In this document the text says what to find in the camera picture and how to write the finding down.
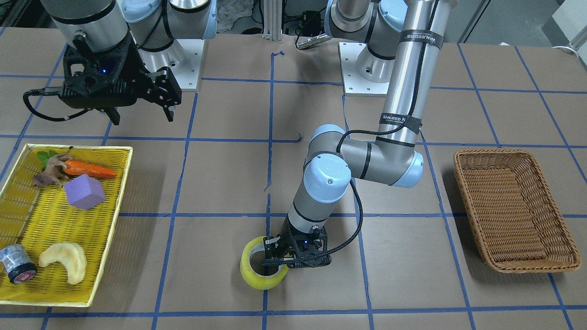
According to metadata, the brown toy animal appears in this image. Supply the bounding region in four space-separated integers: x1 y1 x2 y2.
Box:
33 146 73 188

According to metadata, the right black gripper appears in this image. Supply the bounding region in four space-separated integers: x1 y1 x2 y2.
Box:
60 32 182 126

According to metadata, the yellow toy banana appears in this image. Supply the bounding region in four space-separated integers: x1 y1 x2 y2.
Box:
39 242 87 285

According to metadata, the black white can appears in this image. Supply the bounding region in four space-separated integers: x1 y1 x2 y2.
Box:
0 244 38 284

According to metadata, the purple foam cube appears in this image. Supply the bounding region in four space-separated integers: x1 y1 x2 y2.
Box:
64 175 106 210

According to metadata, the brown wicker basket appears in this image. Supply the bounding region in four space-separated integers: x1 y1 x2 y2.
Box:
453 148 581 273

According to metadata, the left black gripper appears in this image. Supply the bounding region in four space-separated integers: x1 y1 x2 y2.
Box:
262 224 332 268

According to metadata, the yellow tape roll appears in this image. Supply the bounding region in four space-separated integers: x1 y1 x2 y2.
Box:
240 236 289 290

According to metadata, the orange toy carrot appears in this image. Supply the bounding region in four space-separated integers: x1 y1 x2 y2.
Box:
63 159 117 178

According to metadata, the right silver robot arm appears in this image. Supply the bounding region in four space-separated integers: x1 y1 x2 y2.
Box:
23 0 217 125

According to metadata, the yellow plastic basket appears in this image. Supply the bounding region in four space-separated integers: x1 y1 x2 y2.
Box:
0 143 133 308

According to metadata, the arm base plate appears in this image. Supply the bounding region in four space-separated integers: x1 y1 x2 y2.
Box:
339 42 395 97
139 39 206 92

